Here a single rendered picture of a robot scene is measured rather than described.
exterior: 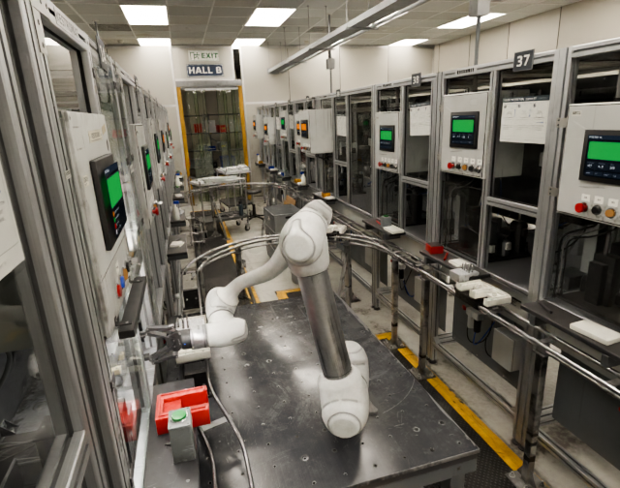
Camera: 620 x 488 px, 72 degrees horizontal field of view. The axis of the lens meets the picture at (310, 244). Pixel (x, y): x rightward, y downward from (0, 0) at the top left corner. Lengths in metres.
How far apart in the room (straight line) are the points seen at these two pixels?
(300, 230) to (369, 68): 9.63
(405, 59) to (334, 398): 10.15
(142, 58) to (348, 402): 9.00
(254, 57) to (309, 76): 1.28
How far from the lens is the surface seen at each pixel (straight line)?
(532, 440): 2.47
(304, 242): 1.23
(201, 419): 1.44
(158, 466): 1.37
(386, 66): 10.94
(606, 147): 2.01
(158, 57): 9.88
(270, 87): 10.01
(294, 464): 1.62
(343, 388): 1.47
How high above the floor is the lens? 1.80
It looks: 17 degrees down
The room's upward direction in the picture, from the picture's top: 3 degrees counter-clockwise
